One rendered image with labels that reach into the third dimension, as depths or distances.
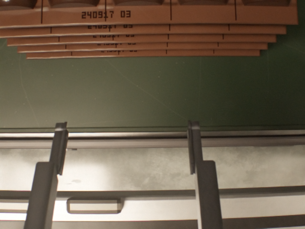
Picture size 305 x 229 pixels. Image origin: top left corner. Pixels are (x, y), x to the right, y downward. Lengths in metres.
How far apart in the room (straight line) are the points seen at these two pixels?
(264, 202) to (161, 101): 0.13
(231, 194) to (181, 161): 0.59
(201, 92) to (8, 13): 0.10
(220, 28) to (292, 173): 0.80
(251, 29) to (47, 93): 0.10
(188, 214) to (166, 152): 0.59
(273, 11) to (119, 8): 0.05
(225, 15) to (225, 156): 0.77
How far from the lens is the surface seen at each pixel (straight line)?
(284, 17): 0.17
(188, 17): 0.16
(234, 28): 0.18
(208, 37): 0.19
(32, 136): 0.24
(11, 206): 0.32
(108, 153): 0.92
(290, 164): 0.96
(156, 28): 0.18
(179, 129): 0.23
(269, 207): 0.34
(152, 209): 0.33
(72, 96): 0.23
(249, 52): 0.23
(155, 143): 0.22
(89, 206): 0.31
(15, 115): 0.24
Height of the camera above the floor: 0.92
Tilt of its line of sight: 86 degrees down
